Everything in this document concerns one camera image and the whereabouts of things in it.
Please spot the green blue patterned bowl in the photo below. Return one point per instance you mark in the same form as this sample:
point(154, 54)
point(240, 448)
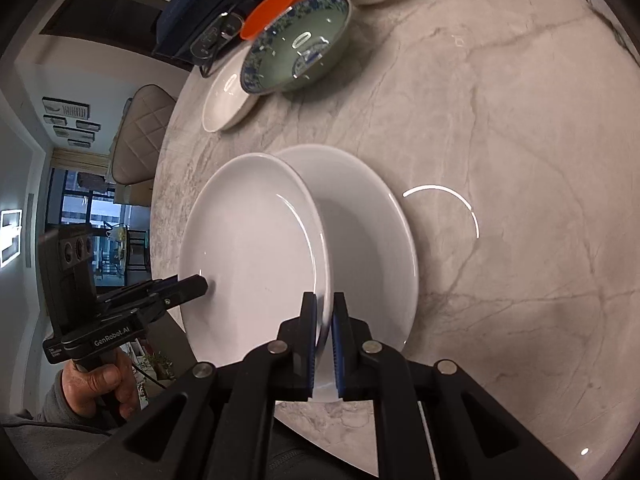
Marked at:
point(298, 48)

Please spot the grey quilted chair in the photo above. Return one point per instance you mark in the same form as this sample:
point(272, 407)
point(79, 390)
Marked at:
point(140, 136)

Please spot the deep white plate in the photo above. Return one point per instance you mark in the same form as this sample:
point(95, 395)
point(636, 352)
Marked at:
point(227, 103)

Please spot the small white plate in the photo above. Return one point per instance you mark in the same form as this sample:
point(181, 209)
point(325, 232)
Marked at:
point(256, 235)

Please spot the grey sleeve left forearm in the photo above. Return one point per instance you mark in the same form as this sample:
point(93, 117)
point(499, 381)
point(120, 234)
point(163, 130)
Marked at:
point(56, 440)

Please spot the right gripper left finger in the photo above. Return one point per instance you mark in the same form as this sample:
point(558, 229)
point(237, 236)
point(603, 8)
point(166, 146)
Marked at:
point(306, 339)

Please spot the orange plastic bowl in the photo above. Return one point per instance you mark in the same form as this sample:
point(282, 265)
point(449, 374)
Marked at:
point(263, 15)

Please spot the person's left hand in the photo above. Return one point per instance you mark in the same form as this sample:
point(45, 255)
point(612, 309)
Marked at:
point(82, 389)

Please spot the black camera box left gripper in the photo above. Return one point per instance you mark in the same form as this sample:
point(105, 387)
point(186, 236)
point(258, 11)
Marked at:
point(65, 263)

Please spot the large white plate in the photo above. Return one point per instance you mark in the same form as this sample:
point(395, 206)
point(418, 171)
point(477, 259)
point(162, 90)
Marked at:
point(372, 248)

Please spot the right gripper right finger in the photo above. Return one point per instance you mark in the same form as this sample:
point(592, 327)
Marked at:
point(340, 341)

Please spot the navy electric multicooker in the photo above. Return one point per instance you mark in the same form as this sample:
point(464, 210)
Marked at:
point(195, 31)

